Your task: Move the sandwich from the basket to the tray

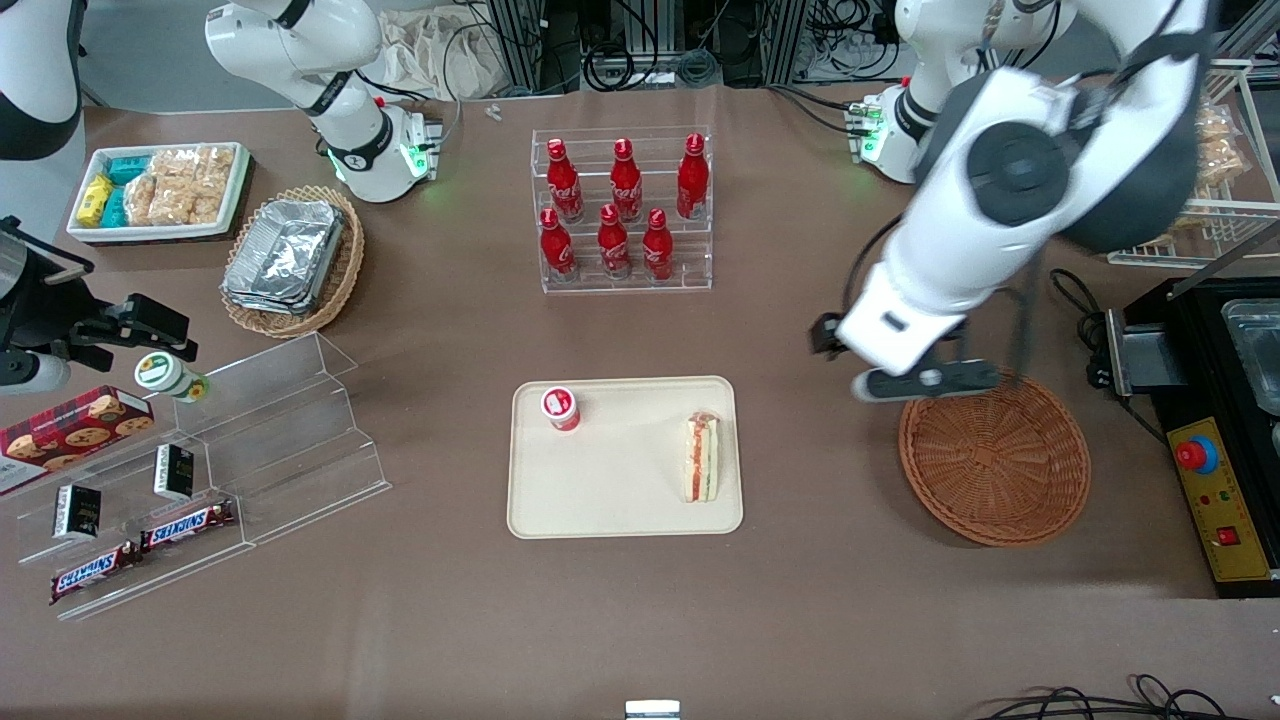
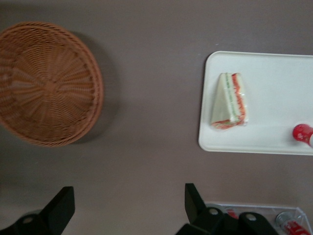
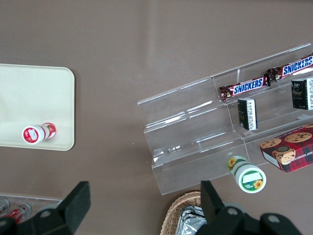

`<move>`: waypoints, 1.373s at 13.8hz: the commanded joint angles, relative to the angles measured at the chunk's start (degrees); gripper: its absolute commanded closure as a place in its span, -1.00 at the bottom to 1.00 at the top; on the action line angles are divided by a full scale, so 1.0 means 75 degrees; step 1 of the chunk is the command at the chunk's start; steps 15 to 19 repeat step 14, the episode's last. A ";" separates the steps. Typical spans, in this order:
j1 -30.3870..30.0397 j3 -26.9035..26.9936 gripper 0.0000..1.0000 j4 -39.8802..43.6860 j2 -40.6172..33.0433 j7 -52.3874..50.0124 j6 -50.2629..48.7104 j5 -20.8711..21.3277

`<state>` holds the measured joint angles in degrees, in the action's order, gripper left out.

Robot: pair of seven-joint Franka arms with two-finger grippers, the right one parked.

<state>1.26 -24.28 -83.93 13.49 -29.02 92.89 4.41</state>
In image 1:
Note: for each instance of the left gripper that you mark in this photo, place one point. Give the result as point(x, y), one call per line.
point(820, 337)

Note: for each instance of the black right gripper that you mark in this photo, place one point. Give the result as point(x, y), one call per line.
point(48, 305)

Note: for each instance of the triangular sandwich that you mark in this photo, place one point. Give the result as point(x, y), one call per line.
point(702, 460)

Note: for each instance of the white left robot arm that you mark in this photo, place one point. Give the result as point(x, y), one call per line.
point(1015, 170)

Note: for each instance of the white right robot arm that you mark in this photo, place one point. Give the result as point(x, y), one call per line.
point(300, 40)

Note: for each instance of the brown wicker basket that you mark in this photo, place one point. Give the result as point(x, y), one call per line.
point(990, 470)

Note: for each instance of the light wicker basket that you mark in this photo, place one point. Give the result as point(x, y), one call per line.
point(345, 270)

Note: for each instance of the cream plastic tray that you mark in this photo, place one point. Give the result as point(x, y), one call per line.
point(620, 480)

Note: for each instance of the green lid cup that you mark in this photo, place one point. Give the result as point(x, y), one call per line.
point(165, 374)

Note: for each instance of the white plastic snack bin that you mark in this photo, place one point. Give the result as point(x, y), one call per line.
point(160, 232)

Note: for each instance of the red cookie box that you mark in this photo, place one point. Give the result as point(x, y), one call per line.
point(70, 430)

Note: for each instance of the teal snack packet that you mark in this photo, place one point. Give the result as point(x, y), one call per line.
point(128, 169)
point(115, 207)

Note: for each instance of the clear rice cracker pack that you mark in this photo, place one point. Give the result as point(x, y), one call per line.
point(190, 160)
point(160, 200)
point(210, 195)

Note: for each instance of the yellow snack packet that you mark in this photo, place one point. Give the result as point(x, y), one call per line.
point(94, 202)

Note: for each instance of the small black box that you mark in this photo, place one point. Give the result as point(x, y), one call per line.
point(174, 472)
point(76, 512)

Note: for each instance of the stack of foil trays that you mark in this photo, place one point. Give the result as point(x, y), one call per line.
point(285, 255)

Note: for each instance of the clear acrylic stepped shelf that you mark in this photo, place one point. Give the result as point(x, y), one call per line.
point(290, 450)

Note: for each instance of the snickers bar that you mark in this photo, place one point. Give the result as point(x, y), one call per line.
point(188, 525)
point(95, 572)

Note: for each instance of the red cola bottle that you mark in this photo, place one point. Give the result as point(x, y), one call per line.
point(692, 180)
point(556, 248)
point(657, 250)
point(613, 245)
point(564, 185)
point(626, 185)

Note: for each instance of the clear acrylic bottle rack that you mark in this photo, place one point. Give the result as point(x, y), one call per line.
point(620, 285)

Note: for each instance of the black control box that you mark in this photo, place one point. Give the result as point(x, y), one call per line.
point(1200, 400)

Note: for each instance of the red emergency stop button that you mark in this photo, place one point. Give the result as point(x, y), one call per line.
point(1196, 455)

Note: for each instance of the red lid cup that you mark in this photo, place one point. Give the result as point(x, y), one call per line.
point(561, 407)

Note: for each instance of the clear plastic container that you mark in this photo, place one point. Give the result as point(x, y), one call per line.
point(1258, 355)

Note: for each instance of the beige cloth bag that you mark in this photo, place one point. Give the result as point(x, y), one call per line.
point(430, 50)

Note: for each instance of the small white block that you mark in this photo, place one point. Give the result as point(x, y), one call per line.
point(652, 710)

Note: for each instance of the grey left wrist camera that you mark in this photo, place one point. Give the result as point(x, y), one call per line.
point(930, 380)

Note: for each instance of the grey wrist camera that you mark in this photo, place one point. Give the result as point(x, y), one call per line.
point(930, 380)
point(28, 374)

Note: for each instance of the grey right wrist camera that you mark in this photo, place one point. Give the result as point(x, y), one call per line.
point(28, 374)

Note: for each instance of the grey metal bracket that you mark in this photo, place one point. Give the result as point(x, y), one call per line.
point(1140, 355)

